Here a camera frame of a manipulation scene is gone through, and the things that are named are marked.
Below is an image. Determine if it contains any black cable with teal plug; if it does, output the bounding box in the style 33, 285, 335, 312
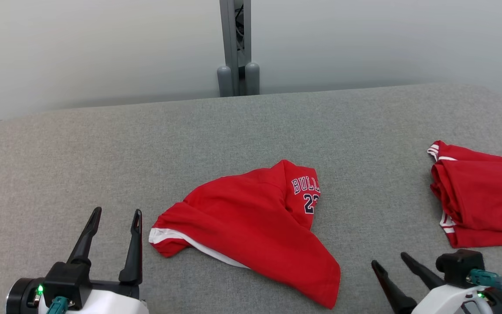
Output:
467, 269, 502, 299
46, 297, 69, 314

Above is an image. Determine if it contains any grey metal partition post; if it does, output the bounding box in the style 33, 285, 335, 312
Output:
219, 0, 252, 96

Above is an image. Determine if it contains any grey cylinder post foot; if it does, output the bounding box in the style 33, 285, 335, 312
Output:
245, 62, 261, 96
217, 65, 233, 97

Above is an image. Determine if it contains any red Bulls jersey shirt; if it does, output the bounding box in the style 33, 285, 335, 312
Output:
149, 160, 341, 309

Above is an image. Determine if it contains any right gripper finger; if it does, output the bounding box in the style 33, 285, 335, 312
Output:
371, 260, 418, 314
400, 252, 445, 290

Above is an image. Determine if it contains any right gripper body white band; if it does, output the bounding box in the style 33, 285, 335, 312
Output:
410, 281, 502, 314

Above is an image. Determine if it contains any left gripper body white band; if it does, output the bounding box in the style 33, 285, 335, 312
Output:
37, 279, 149, 314

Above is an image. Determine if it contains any red garment with white stripes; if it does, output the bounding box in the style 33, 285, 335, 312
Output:
427, 140, 502, 248

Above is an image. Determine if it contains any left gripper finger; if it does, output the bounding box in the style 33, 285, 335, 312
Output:
119, 209, 143, 286
67, 207, 102, 267

